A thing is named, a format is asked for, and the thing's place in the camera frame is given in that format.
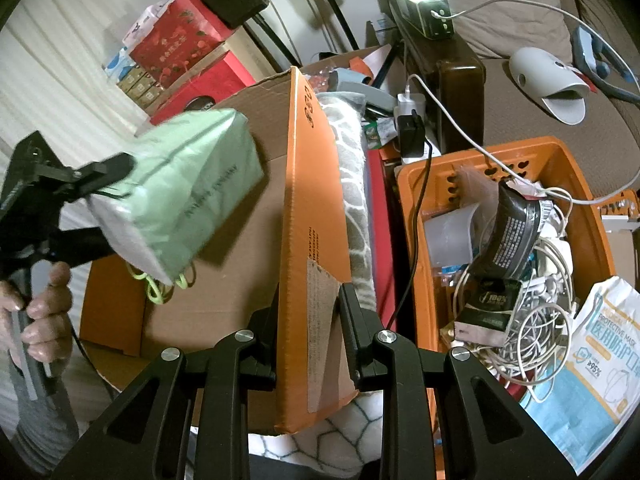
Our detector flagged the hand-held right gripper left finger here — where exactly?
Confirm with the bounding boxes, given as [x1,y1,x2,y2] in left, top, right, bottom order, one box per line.
[50,305,279,480]

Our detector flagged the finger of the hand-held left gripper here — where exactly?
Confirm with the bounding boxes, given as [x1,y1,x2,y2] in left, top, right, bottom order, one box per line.
[46,224,113,267]
[61,154,137,199]

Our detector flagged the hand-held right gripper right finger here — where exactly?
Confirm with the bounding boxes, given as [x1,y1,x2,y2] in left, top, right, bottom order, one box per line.
[339,282,578,480]

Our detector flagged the orange cardboard box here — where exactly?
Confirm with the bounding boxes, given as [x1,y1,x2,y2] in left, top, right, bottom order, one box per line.
[77,66,362,436]

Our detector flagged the green tissue pack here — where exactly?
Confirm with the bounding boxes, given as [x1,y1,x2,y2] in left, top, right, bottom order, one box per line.
[87,109,266,286]

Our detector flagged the person's left forearm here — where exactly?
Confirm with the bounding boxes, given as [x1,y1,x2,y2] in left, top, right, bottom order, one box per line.
[7,355,82,478]

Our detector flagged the person's left hand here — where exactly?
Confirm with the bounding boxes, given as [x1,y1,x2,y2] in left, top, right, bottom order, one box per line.
[0,261,74,364]

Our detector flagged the red board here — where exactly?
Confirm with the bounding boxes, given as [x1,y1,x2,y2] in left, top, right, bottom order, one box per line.
[366,151,417,332]

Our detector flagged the stack of small tan boxes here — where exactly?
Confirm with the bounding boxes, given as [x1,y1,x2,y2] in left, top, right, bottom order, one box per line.
[117,65,164,112]

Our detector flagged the blue white tissue pack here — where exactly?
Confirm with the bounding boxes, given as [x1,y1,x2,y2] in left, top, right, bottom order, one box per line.
[104,47,137,82]

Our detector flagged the white curtain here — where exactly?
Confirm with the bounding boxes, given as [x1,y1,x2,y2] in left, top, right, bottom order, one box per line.
[0,0,202,241]

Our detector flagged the translucent plastic cup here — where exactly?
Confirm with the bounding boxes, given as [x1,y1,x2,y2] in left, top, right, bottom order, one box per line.
[422,202,482,269]

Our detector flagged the grey white patterned blanket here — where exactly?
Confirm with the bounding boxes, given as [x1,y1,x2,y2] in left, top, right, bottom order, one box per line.
[250,91,387,477]

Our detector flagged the small black tissue packet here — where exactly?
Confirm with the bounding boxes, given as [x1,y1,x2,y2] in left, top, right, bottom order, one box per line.
[452,277,524,349]

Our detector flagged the large red gift box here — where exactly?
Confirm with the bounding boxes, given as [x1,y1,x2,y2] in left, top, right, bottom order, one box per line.
[127,0,237,92]

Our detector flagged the pink white packet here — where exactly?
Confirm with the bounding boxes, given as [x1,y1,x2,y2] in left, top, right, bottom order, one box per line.
[122,4,169,47]

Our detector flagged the clear plastic bag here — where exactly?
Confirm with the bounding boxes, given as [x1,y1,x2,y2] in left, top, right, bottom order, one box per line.
[454,162,502,207]

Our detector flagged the small green snack packet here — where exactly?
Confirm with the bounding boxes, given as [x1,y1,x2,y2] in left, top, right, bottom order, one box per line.
[362,120,399,149]

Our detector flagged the black foil pouch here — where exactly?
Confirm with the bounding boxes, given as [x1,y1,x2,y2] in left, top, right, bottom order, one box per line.
[470,180,552,281]

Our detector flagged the black charger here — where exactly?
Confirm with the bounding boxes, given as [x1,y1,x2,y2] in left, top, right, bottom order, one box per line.
[397,112,426,159]

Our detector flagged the white charger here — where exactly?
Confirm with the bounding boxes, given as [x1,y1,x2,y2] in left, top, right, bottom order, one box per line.
[394,92,426,122]

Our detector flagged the grey plastic case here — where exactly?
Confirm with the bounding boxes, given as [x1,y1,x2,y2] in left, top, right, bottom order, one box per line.
[357,85,397,112]

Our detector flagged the blue grey pouch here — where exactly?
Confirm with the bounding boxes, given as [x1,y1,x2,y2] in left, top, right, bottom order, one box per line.
[330,67,376,92]

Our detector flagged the dark brown box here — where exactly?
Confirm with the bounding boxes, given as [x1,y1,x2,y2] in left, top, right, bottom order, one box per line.
[397,25,489,157]

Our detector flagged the white blue face mask packet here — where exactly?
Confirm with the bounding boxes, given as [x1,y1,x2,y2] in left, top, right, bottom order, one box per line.
[520,276,640,477]

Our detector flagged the brown sofa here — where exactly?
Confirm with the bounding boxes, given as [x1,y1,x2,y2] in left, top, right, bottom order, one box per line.
[370,0,640,202]

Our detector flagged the orange plastic basket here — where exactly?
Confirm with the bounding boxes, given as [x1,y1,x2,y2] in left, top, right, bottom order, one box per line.
[395,136,619,480]

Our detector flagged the black stand legs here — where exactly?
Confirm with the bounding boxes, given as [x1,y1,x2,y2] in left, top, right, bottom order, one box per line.
[245,0,362,74]

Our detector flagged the orange plastic rack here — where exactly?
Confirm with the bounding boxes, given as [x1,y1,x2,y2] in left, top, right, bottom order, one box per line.
[596,189,640,222]

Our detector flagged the white oval device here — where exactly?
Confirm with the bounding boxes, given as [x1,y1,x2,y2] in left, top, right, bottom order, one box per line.
[509,46,592,125]

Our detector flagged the portable lamp power bank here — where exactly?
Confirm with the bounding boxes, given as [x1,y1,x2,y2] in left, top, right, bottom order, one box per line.
[392,0,457,40]

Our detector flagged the blue grey neckband device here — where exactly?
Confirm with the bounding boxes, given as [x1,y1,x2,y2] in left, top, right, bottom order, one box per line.
[571,22,639,104]

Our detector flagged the neon green cable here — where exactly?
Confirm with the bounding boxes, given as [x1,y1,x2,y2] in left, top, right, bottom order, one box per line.
[125,261,197,307]

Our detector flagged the black cable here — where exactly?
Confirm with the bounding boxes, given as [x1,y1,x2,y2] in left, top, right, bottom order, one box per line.
[385,142,435,329]

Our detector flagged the tangle of white cables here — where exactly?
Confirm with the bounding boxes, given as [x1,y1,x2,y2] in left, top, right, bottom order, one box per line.
[449,230,577,403]

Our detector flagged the white charger cable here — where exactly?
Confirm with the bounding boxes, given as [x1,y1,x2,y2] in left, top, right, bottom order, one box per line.
[406,74,540,192]

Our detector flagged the long white cable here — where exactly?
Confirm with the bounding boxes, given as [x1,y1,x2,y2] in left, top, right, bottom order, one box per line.
[442,0,640,207]

